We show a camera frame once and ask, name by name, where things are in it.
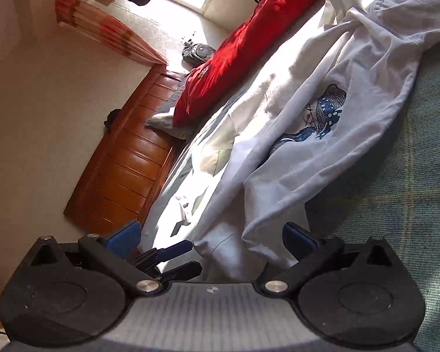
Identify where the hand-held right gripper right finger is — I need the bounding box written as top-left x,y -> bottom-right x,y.
255,222 -> 395,296

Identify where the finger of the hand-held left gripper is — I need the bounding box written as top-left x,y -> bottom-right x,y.
134,241 -> 193,270
153,260 -> 202,284

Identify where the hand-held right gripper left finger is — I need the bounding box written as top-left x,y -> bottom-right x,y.
29,220 -> 163,297

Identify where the white printed t-shirt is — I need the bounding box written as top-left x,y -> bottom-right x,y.
192,0 -> 439,280

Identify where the wooden headboard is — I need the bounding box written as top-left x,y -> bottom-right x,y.
63,64 -> 186,237

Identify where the white leaf pattern sheet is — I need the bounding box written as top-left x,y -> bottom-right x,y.
147,77 -> 279,251

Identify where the green plaid blanket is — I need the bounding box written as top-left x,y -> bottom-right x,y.
147,0 -> 440,352

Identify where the small black cloth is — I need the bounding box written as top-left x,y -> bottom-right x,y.
104,109 -> 122,131

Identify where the grey pillow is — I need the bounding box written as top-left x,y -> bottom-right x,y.
145,77 -> 202,140

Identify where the grey backpack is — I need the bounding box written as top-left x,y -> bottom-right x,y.
181,37 -> 217,70

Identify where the red duvet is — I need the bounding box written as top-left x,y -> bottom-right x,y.
172,0 -> 363,127

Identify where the orange striped curtain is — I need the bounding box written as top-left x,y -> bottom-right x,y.
54,0 -> 168,65

